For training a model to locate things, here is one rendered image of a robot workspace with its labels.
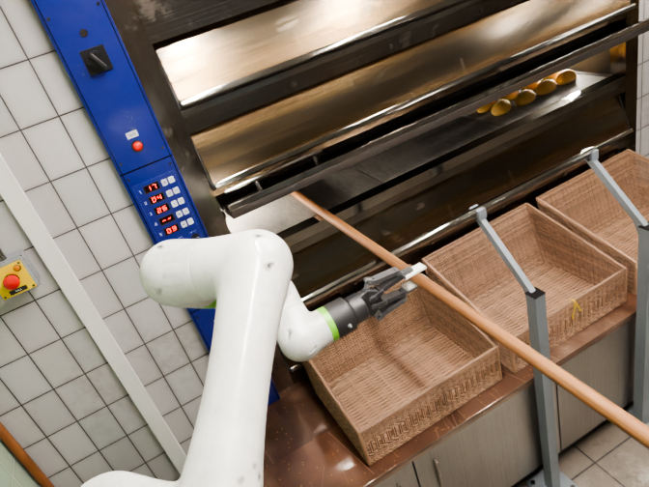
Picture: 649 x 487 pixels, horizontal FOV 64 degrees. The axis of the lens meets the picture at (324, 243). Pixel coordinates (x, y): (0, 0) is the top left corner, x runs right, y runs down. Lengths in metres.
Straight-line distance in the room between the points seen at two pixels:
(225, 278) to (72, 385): 1.13
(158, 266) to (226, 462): 0.36
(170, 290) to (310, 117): 0.96
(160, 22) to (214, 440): 1.15
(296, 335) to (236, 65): 0.81
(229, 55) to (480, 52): 0.92
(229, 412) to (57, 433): 1.29
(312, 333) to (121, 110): 0.80
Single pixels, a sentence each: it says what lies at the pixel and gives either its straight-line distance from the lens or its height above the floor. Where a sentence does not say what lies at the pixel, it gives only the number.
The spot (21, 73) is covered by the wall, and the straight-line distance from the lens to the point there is 1.59.
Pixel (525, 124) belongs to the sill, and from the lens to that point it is 2.29.
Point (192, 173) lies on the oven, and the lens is 1.66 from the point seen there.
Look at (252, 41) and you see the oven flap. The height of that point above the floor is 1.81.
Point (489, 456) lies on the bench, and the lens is 2.07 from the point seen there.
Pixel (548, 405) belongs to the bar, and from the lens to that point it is 2.01.
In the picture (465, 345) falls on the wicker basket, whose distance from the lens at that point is 2.03.
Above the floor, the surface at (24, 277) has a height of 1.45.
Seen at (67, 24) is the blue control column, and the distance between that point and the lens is 1.55.
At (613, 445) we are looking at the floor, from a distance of 2.54.
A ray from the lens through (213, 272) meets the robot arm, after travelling 0.88.
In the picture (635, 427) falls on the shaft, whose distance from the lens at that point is 1.04.
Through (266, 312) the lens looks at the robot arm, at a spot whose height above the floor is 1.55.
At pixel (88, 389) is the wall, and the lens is 1.92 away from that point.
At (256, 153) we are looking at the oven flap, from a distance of 1.68.
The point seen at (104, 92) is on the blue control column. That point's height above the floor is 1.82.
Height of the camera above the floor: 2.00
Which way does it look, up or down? 29 degrees down
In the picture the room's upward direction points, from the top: 18 degrees counter-clockwise
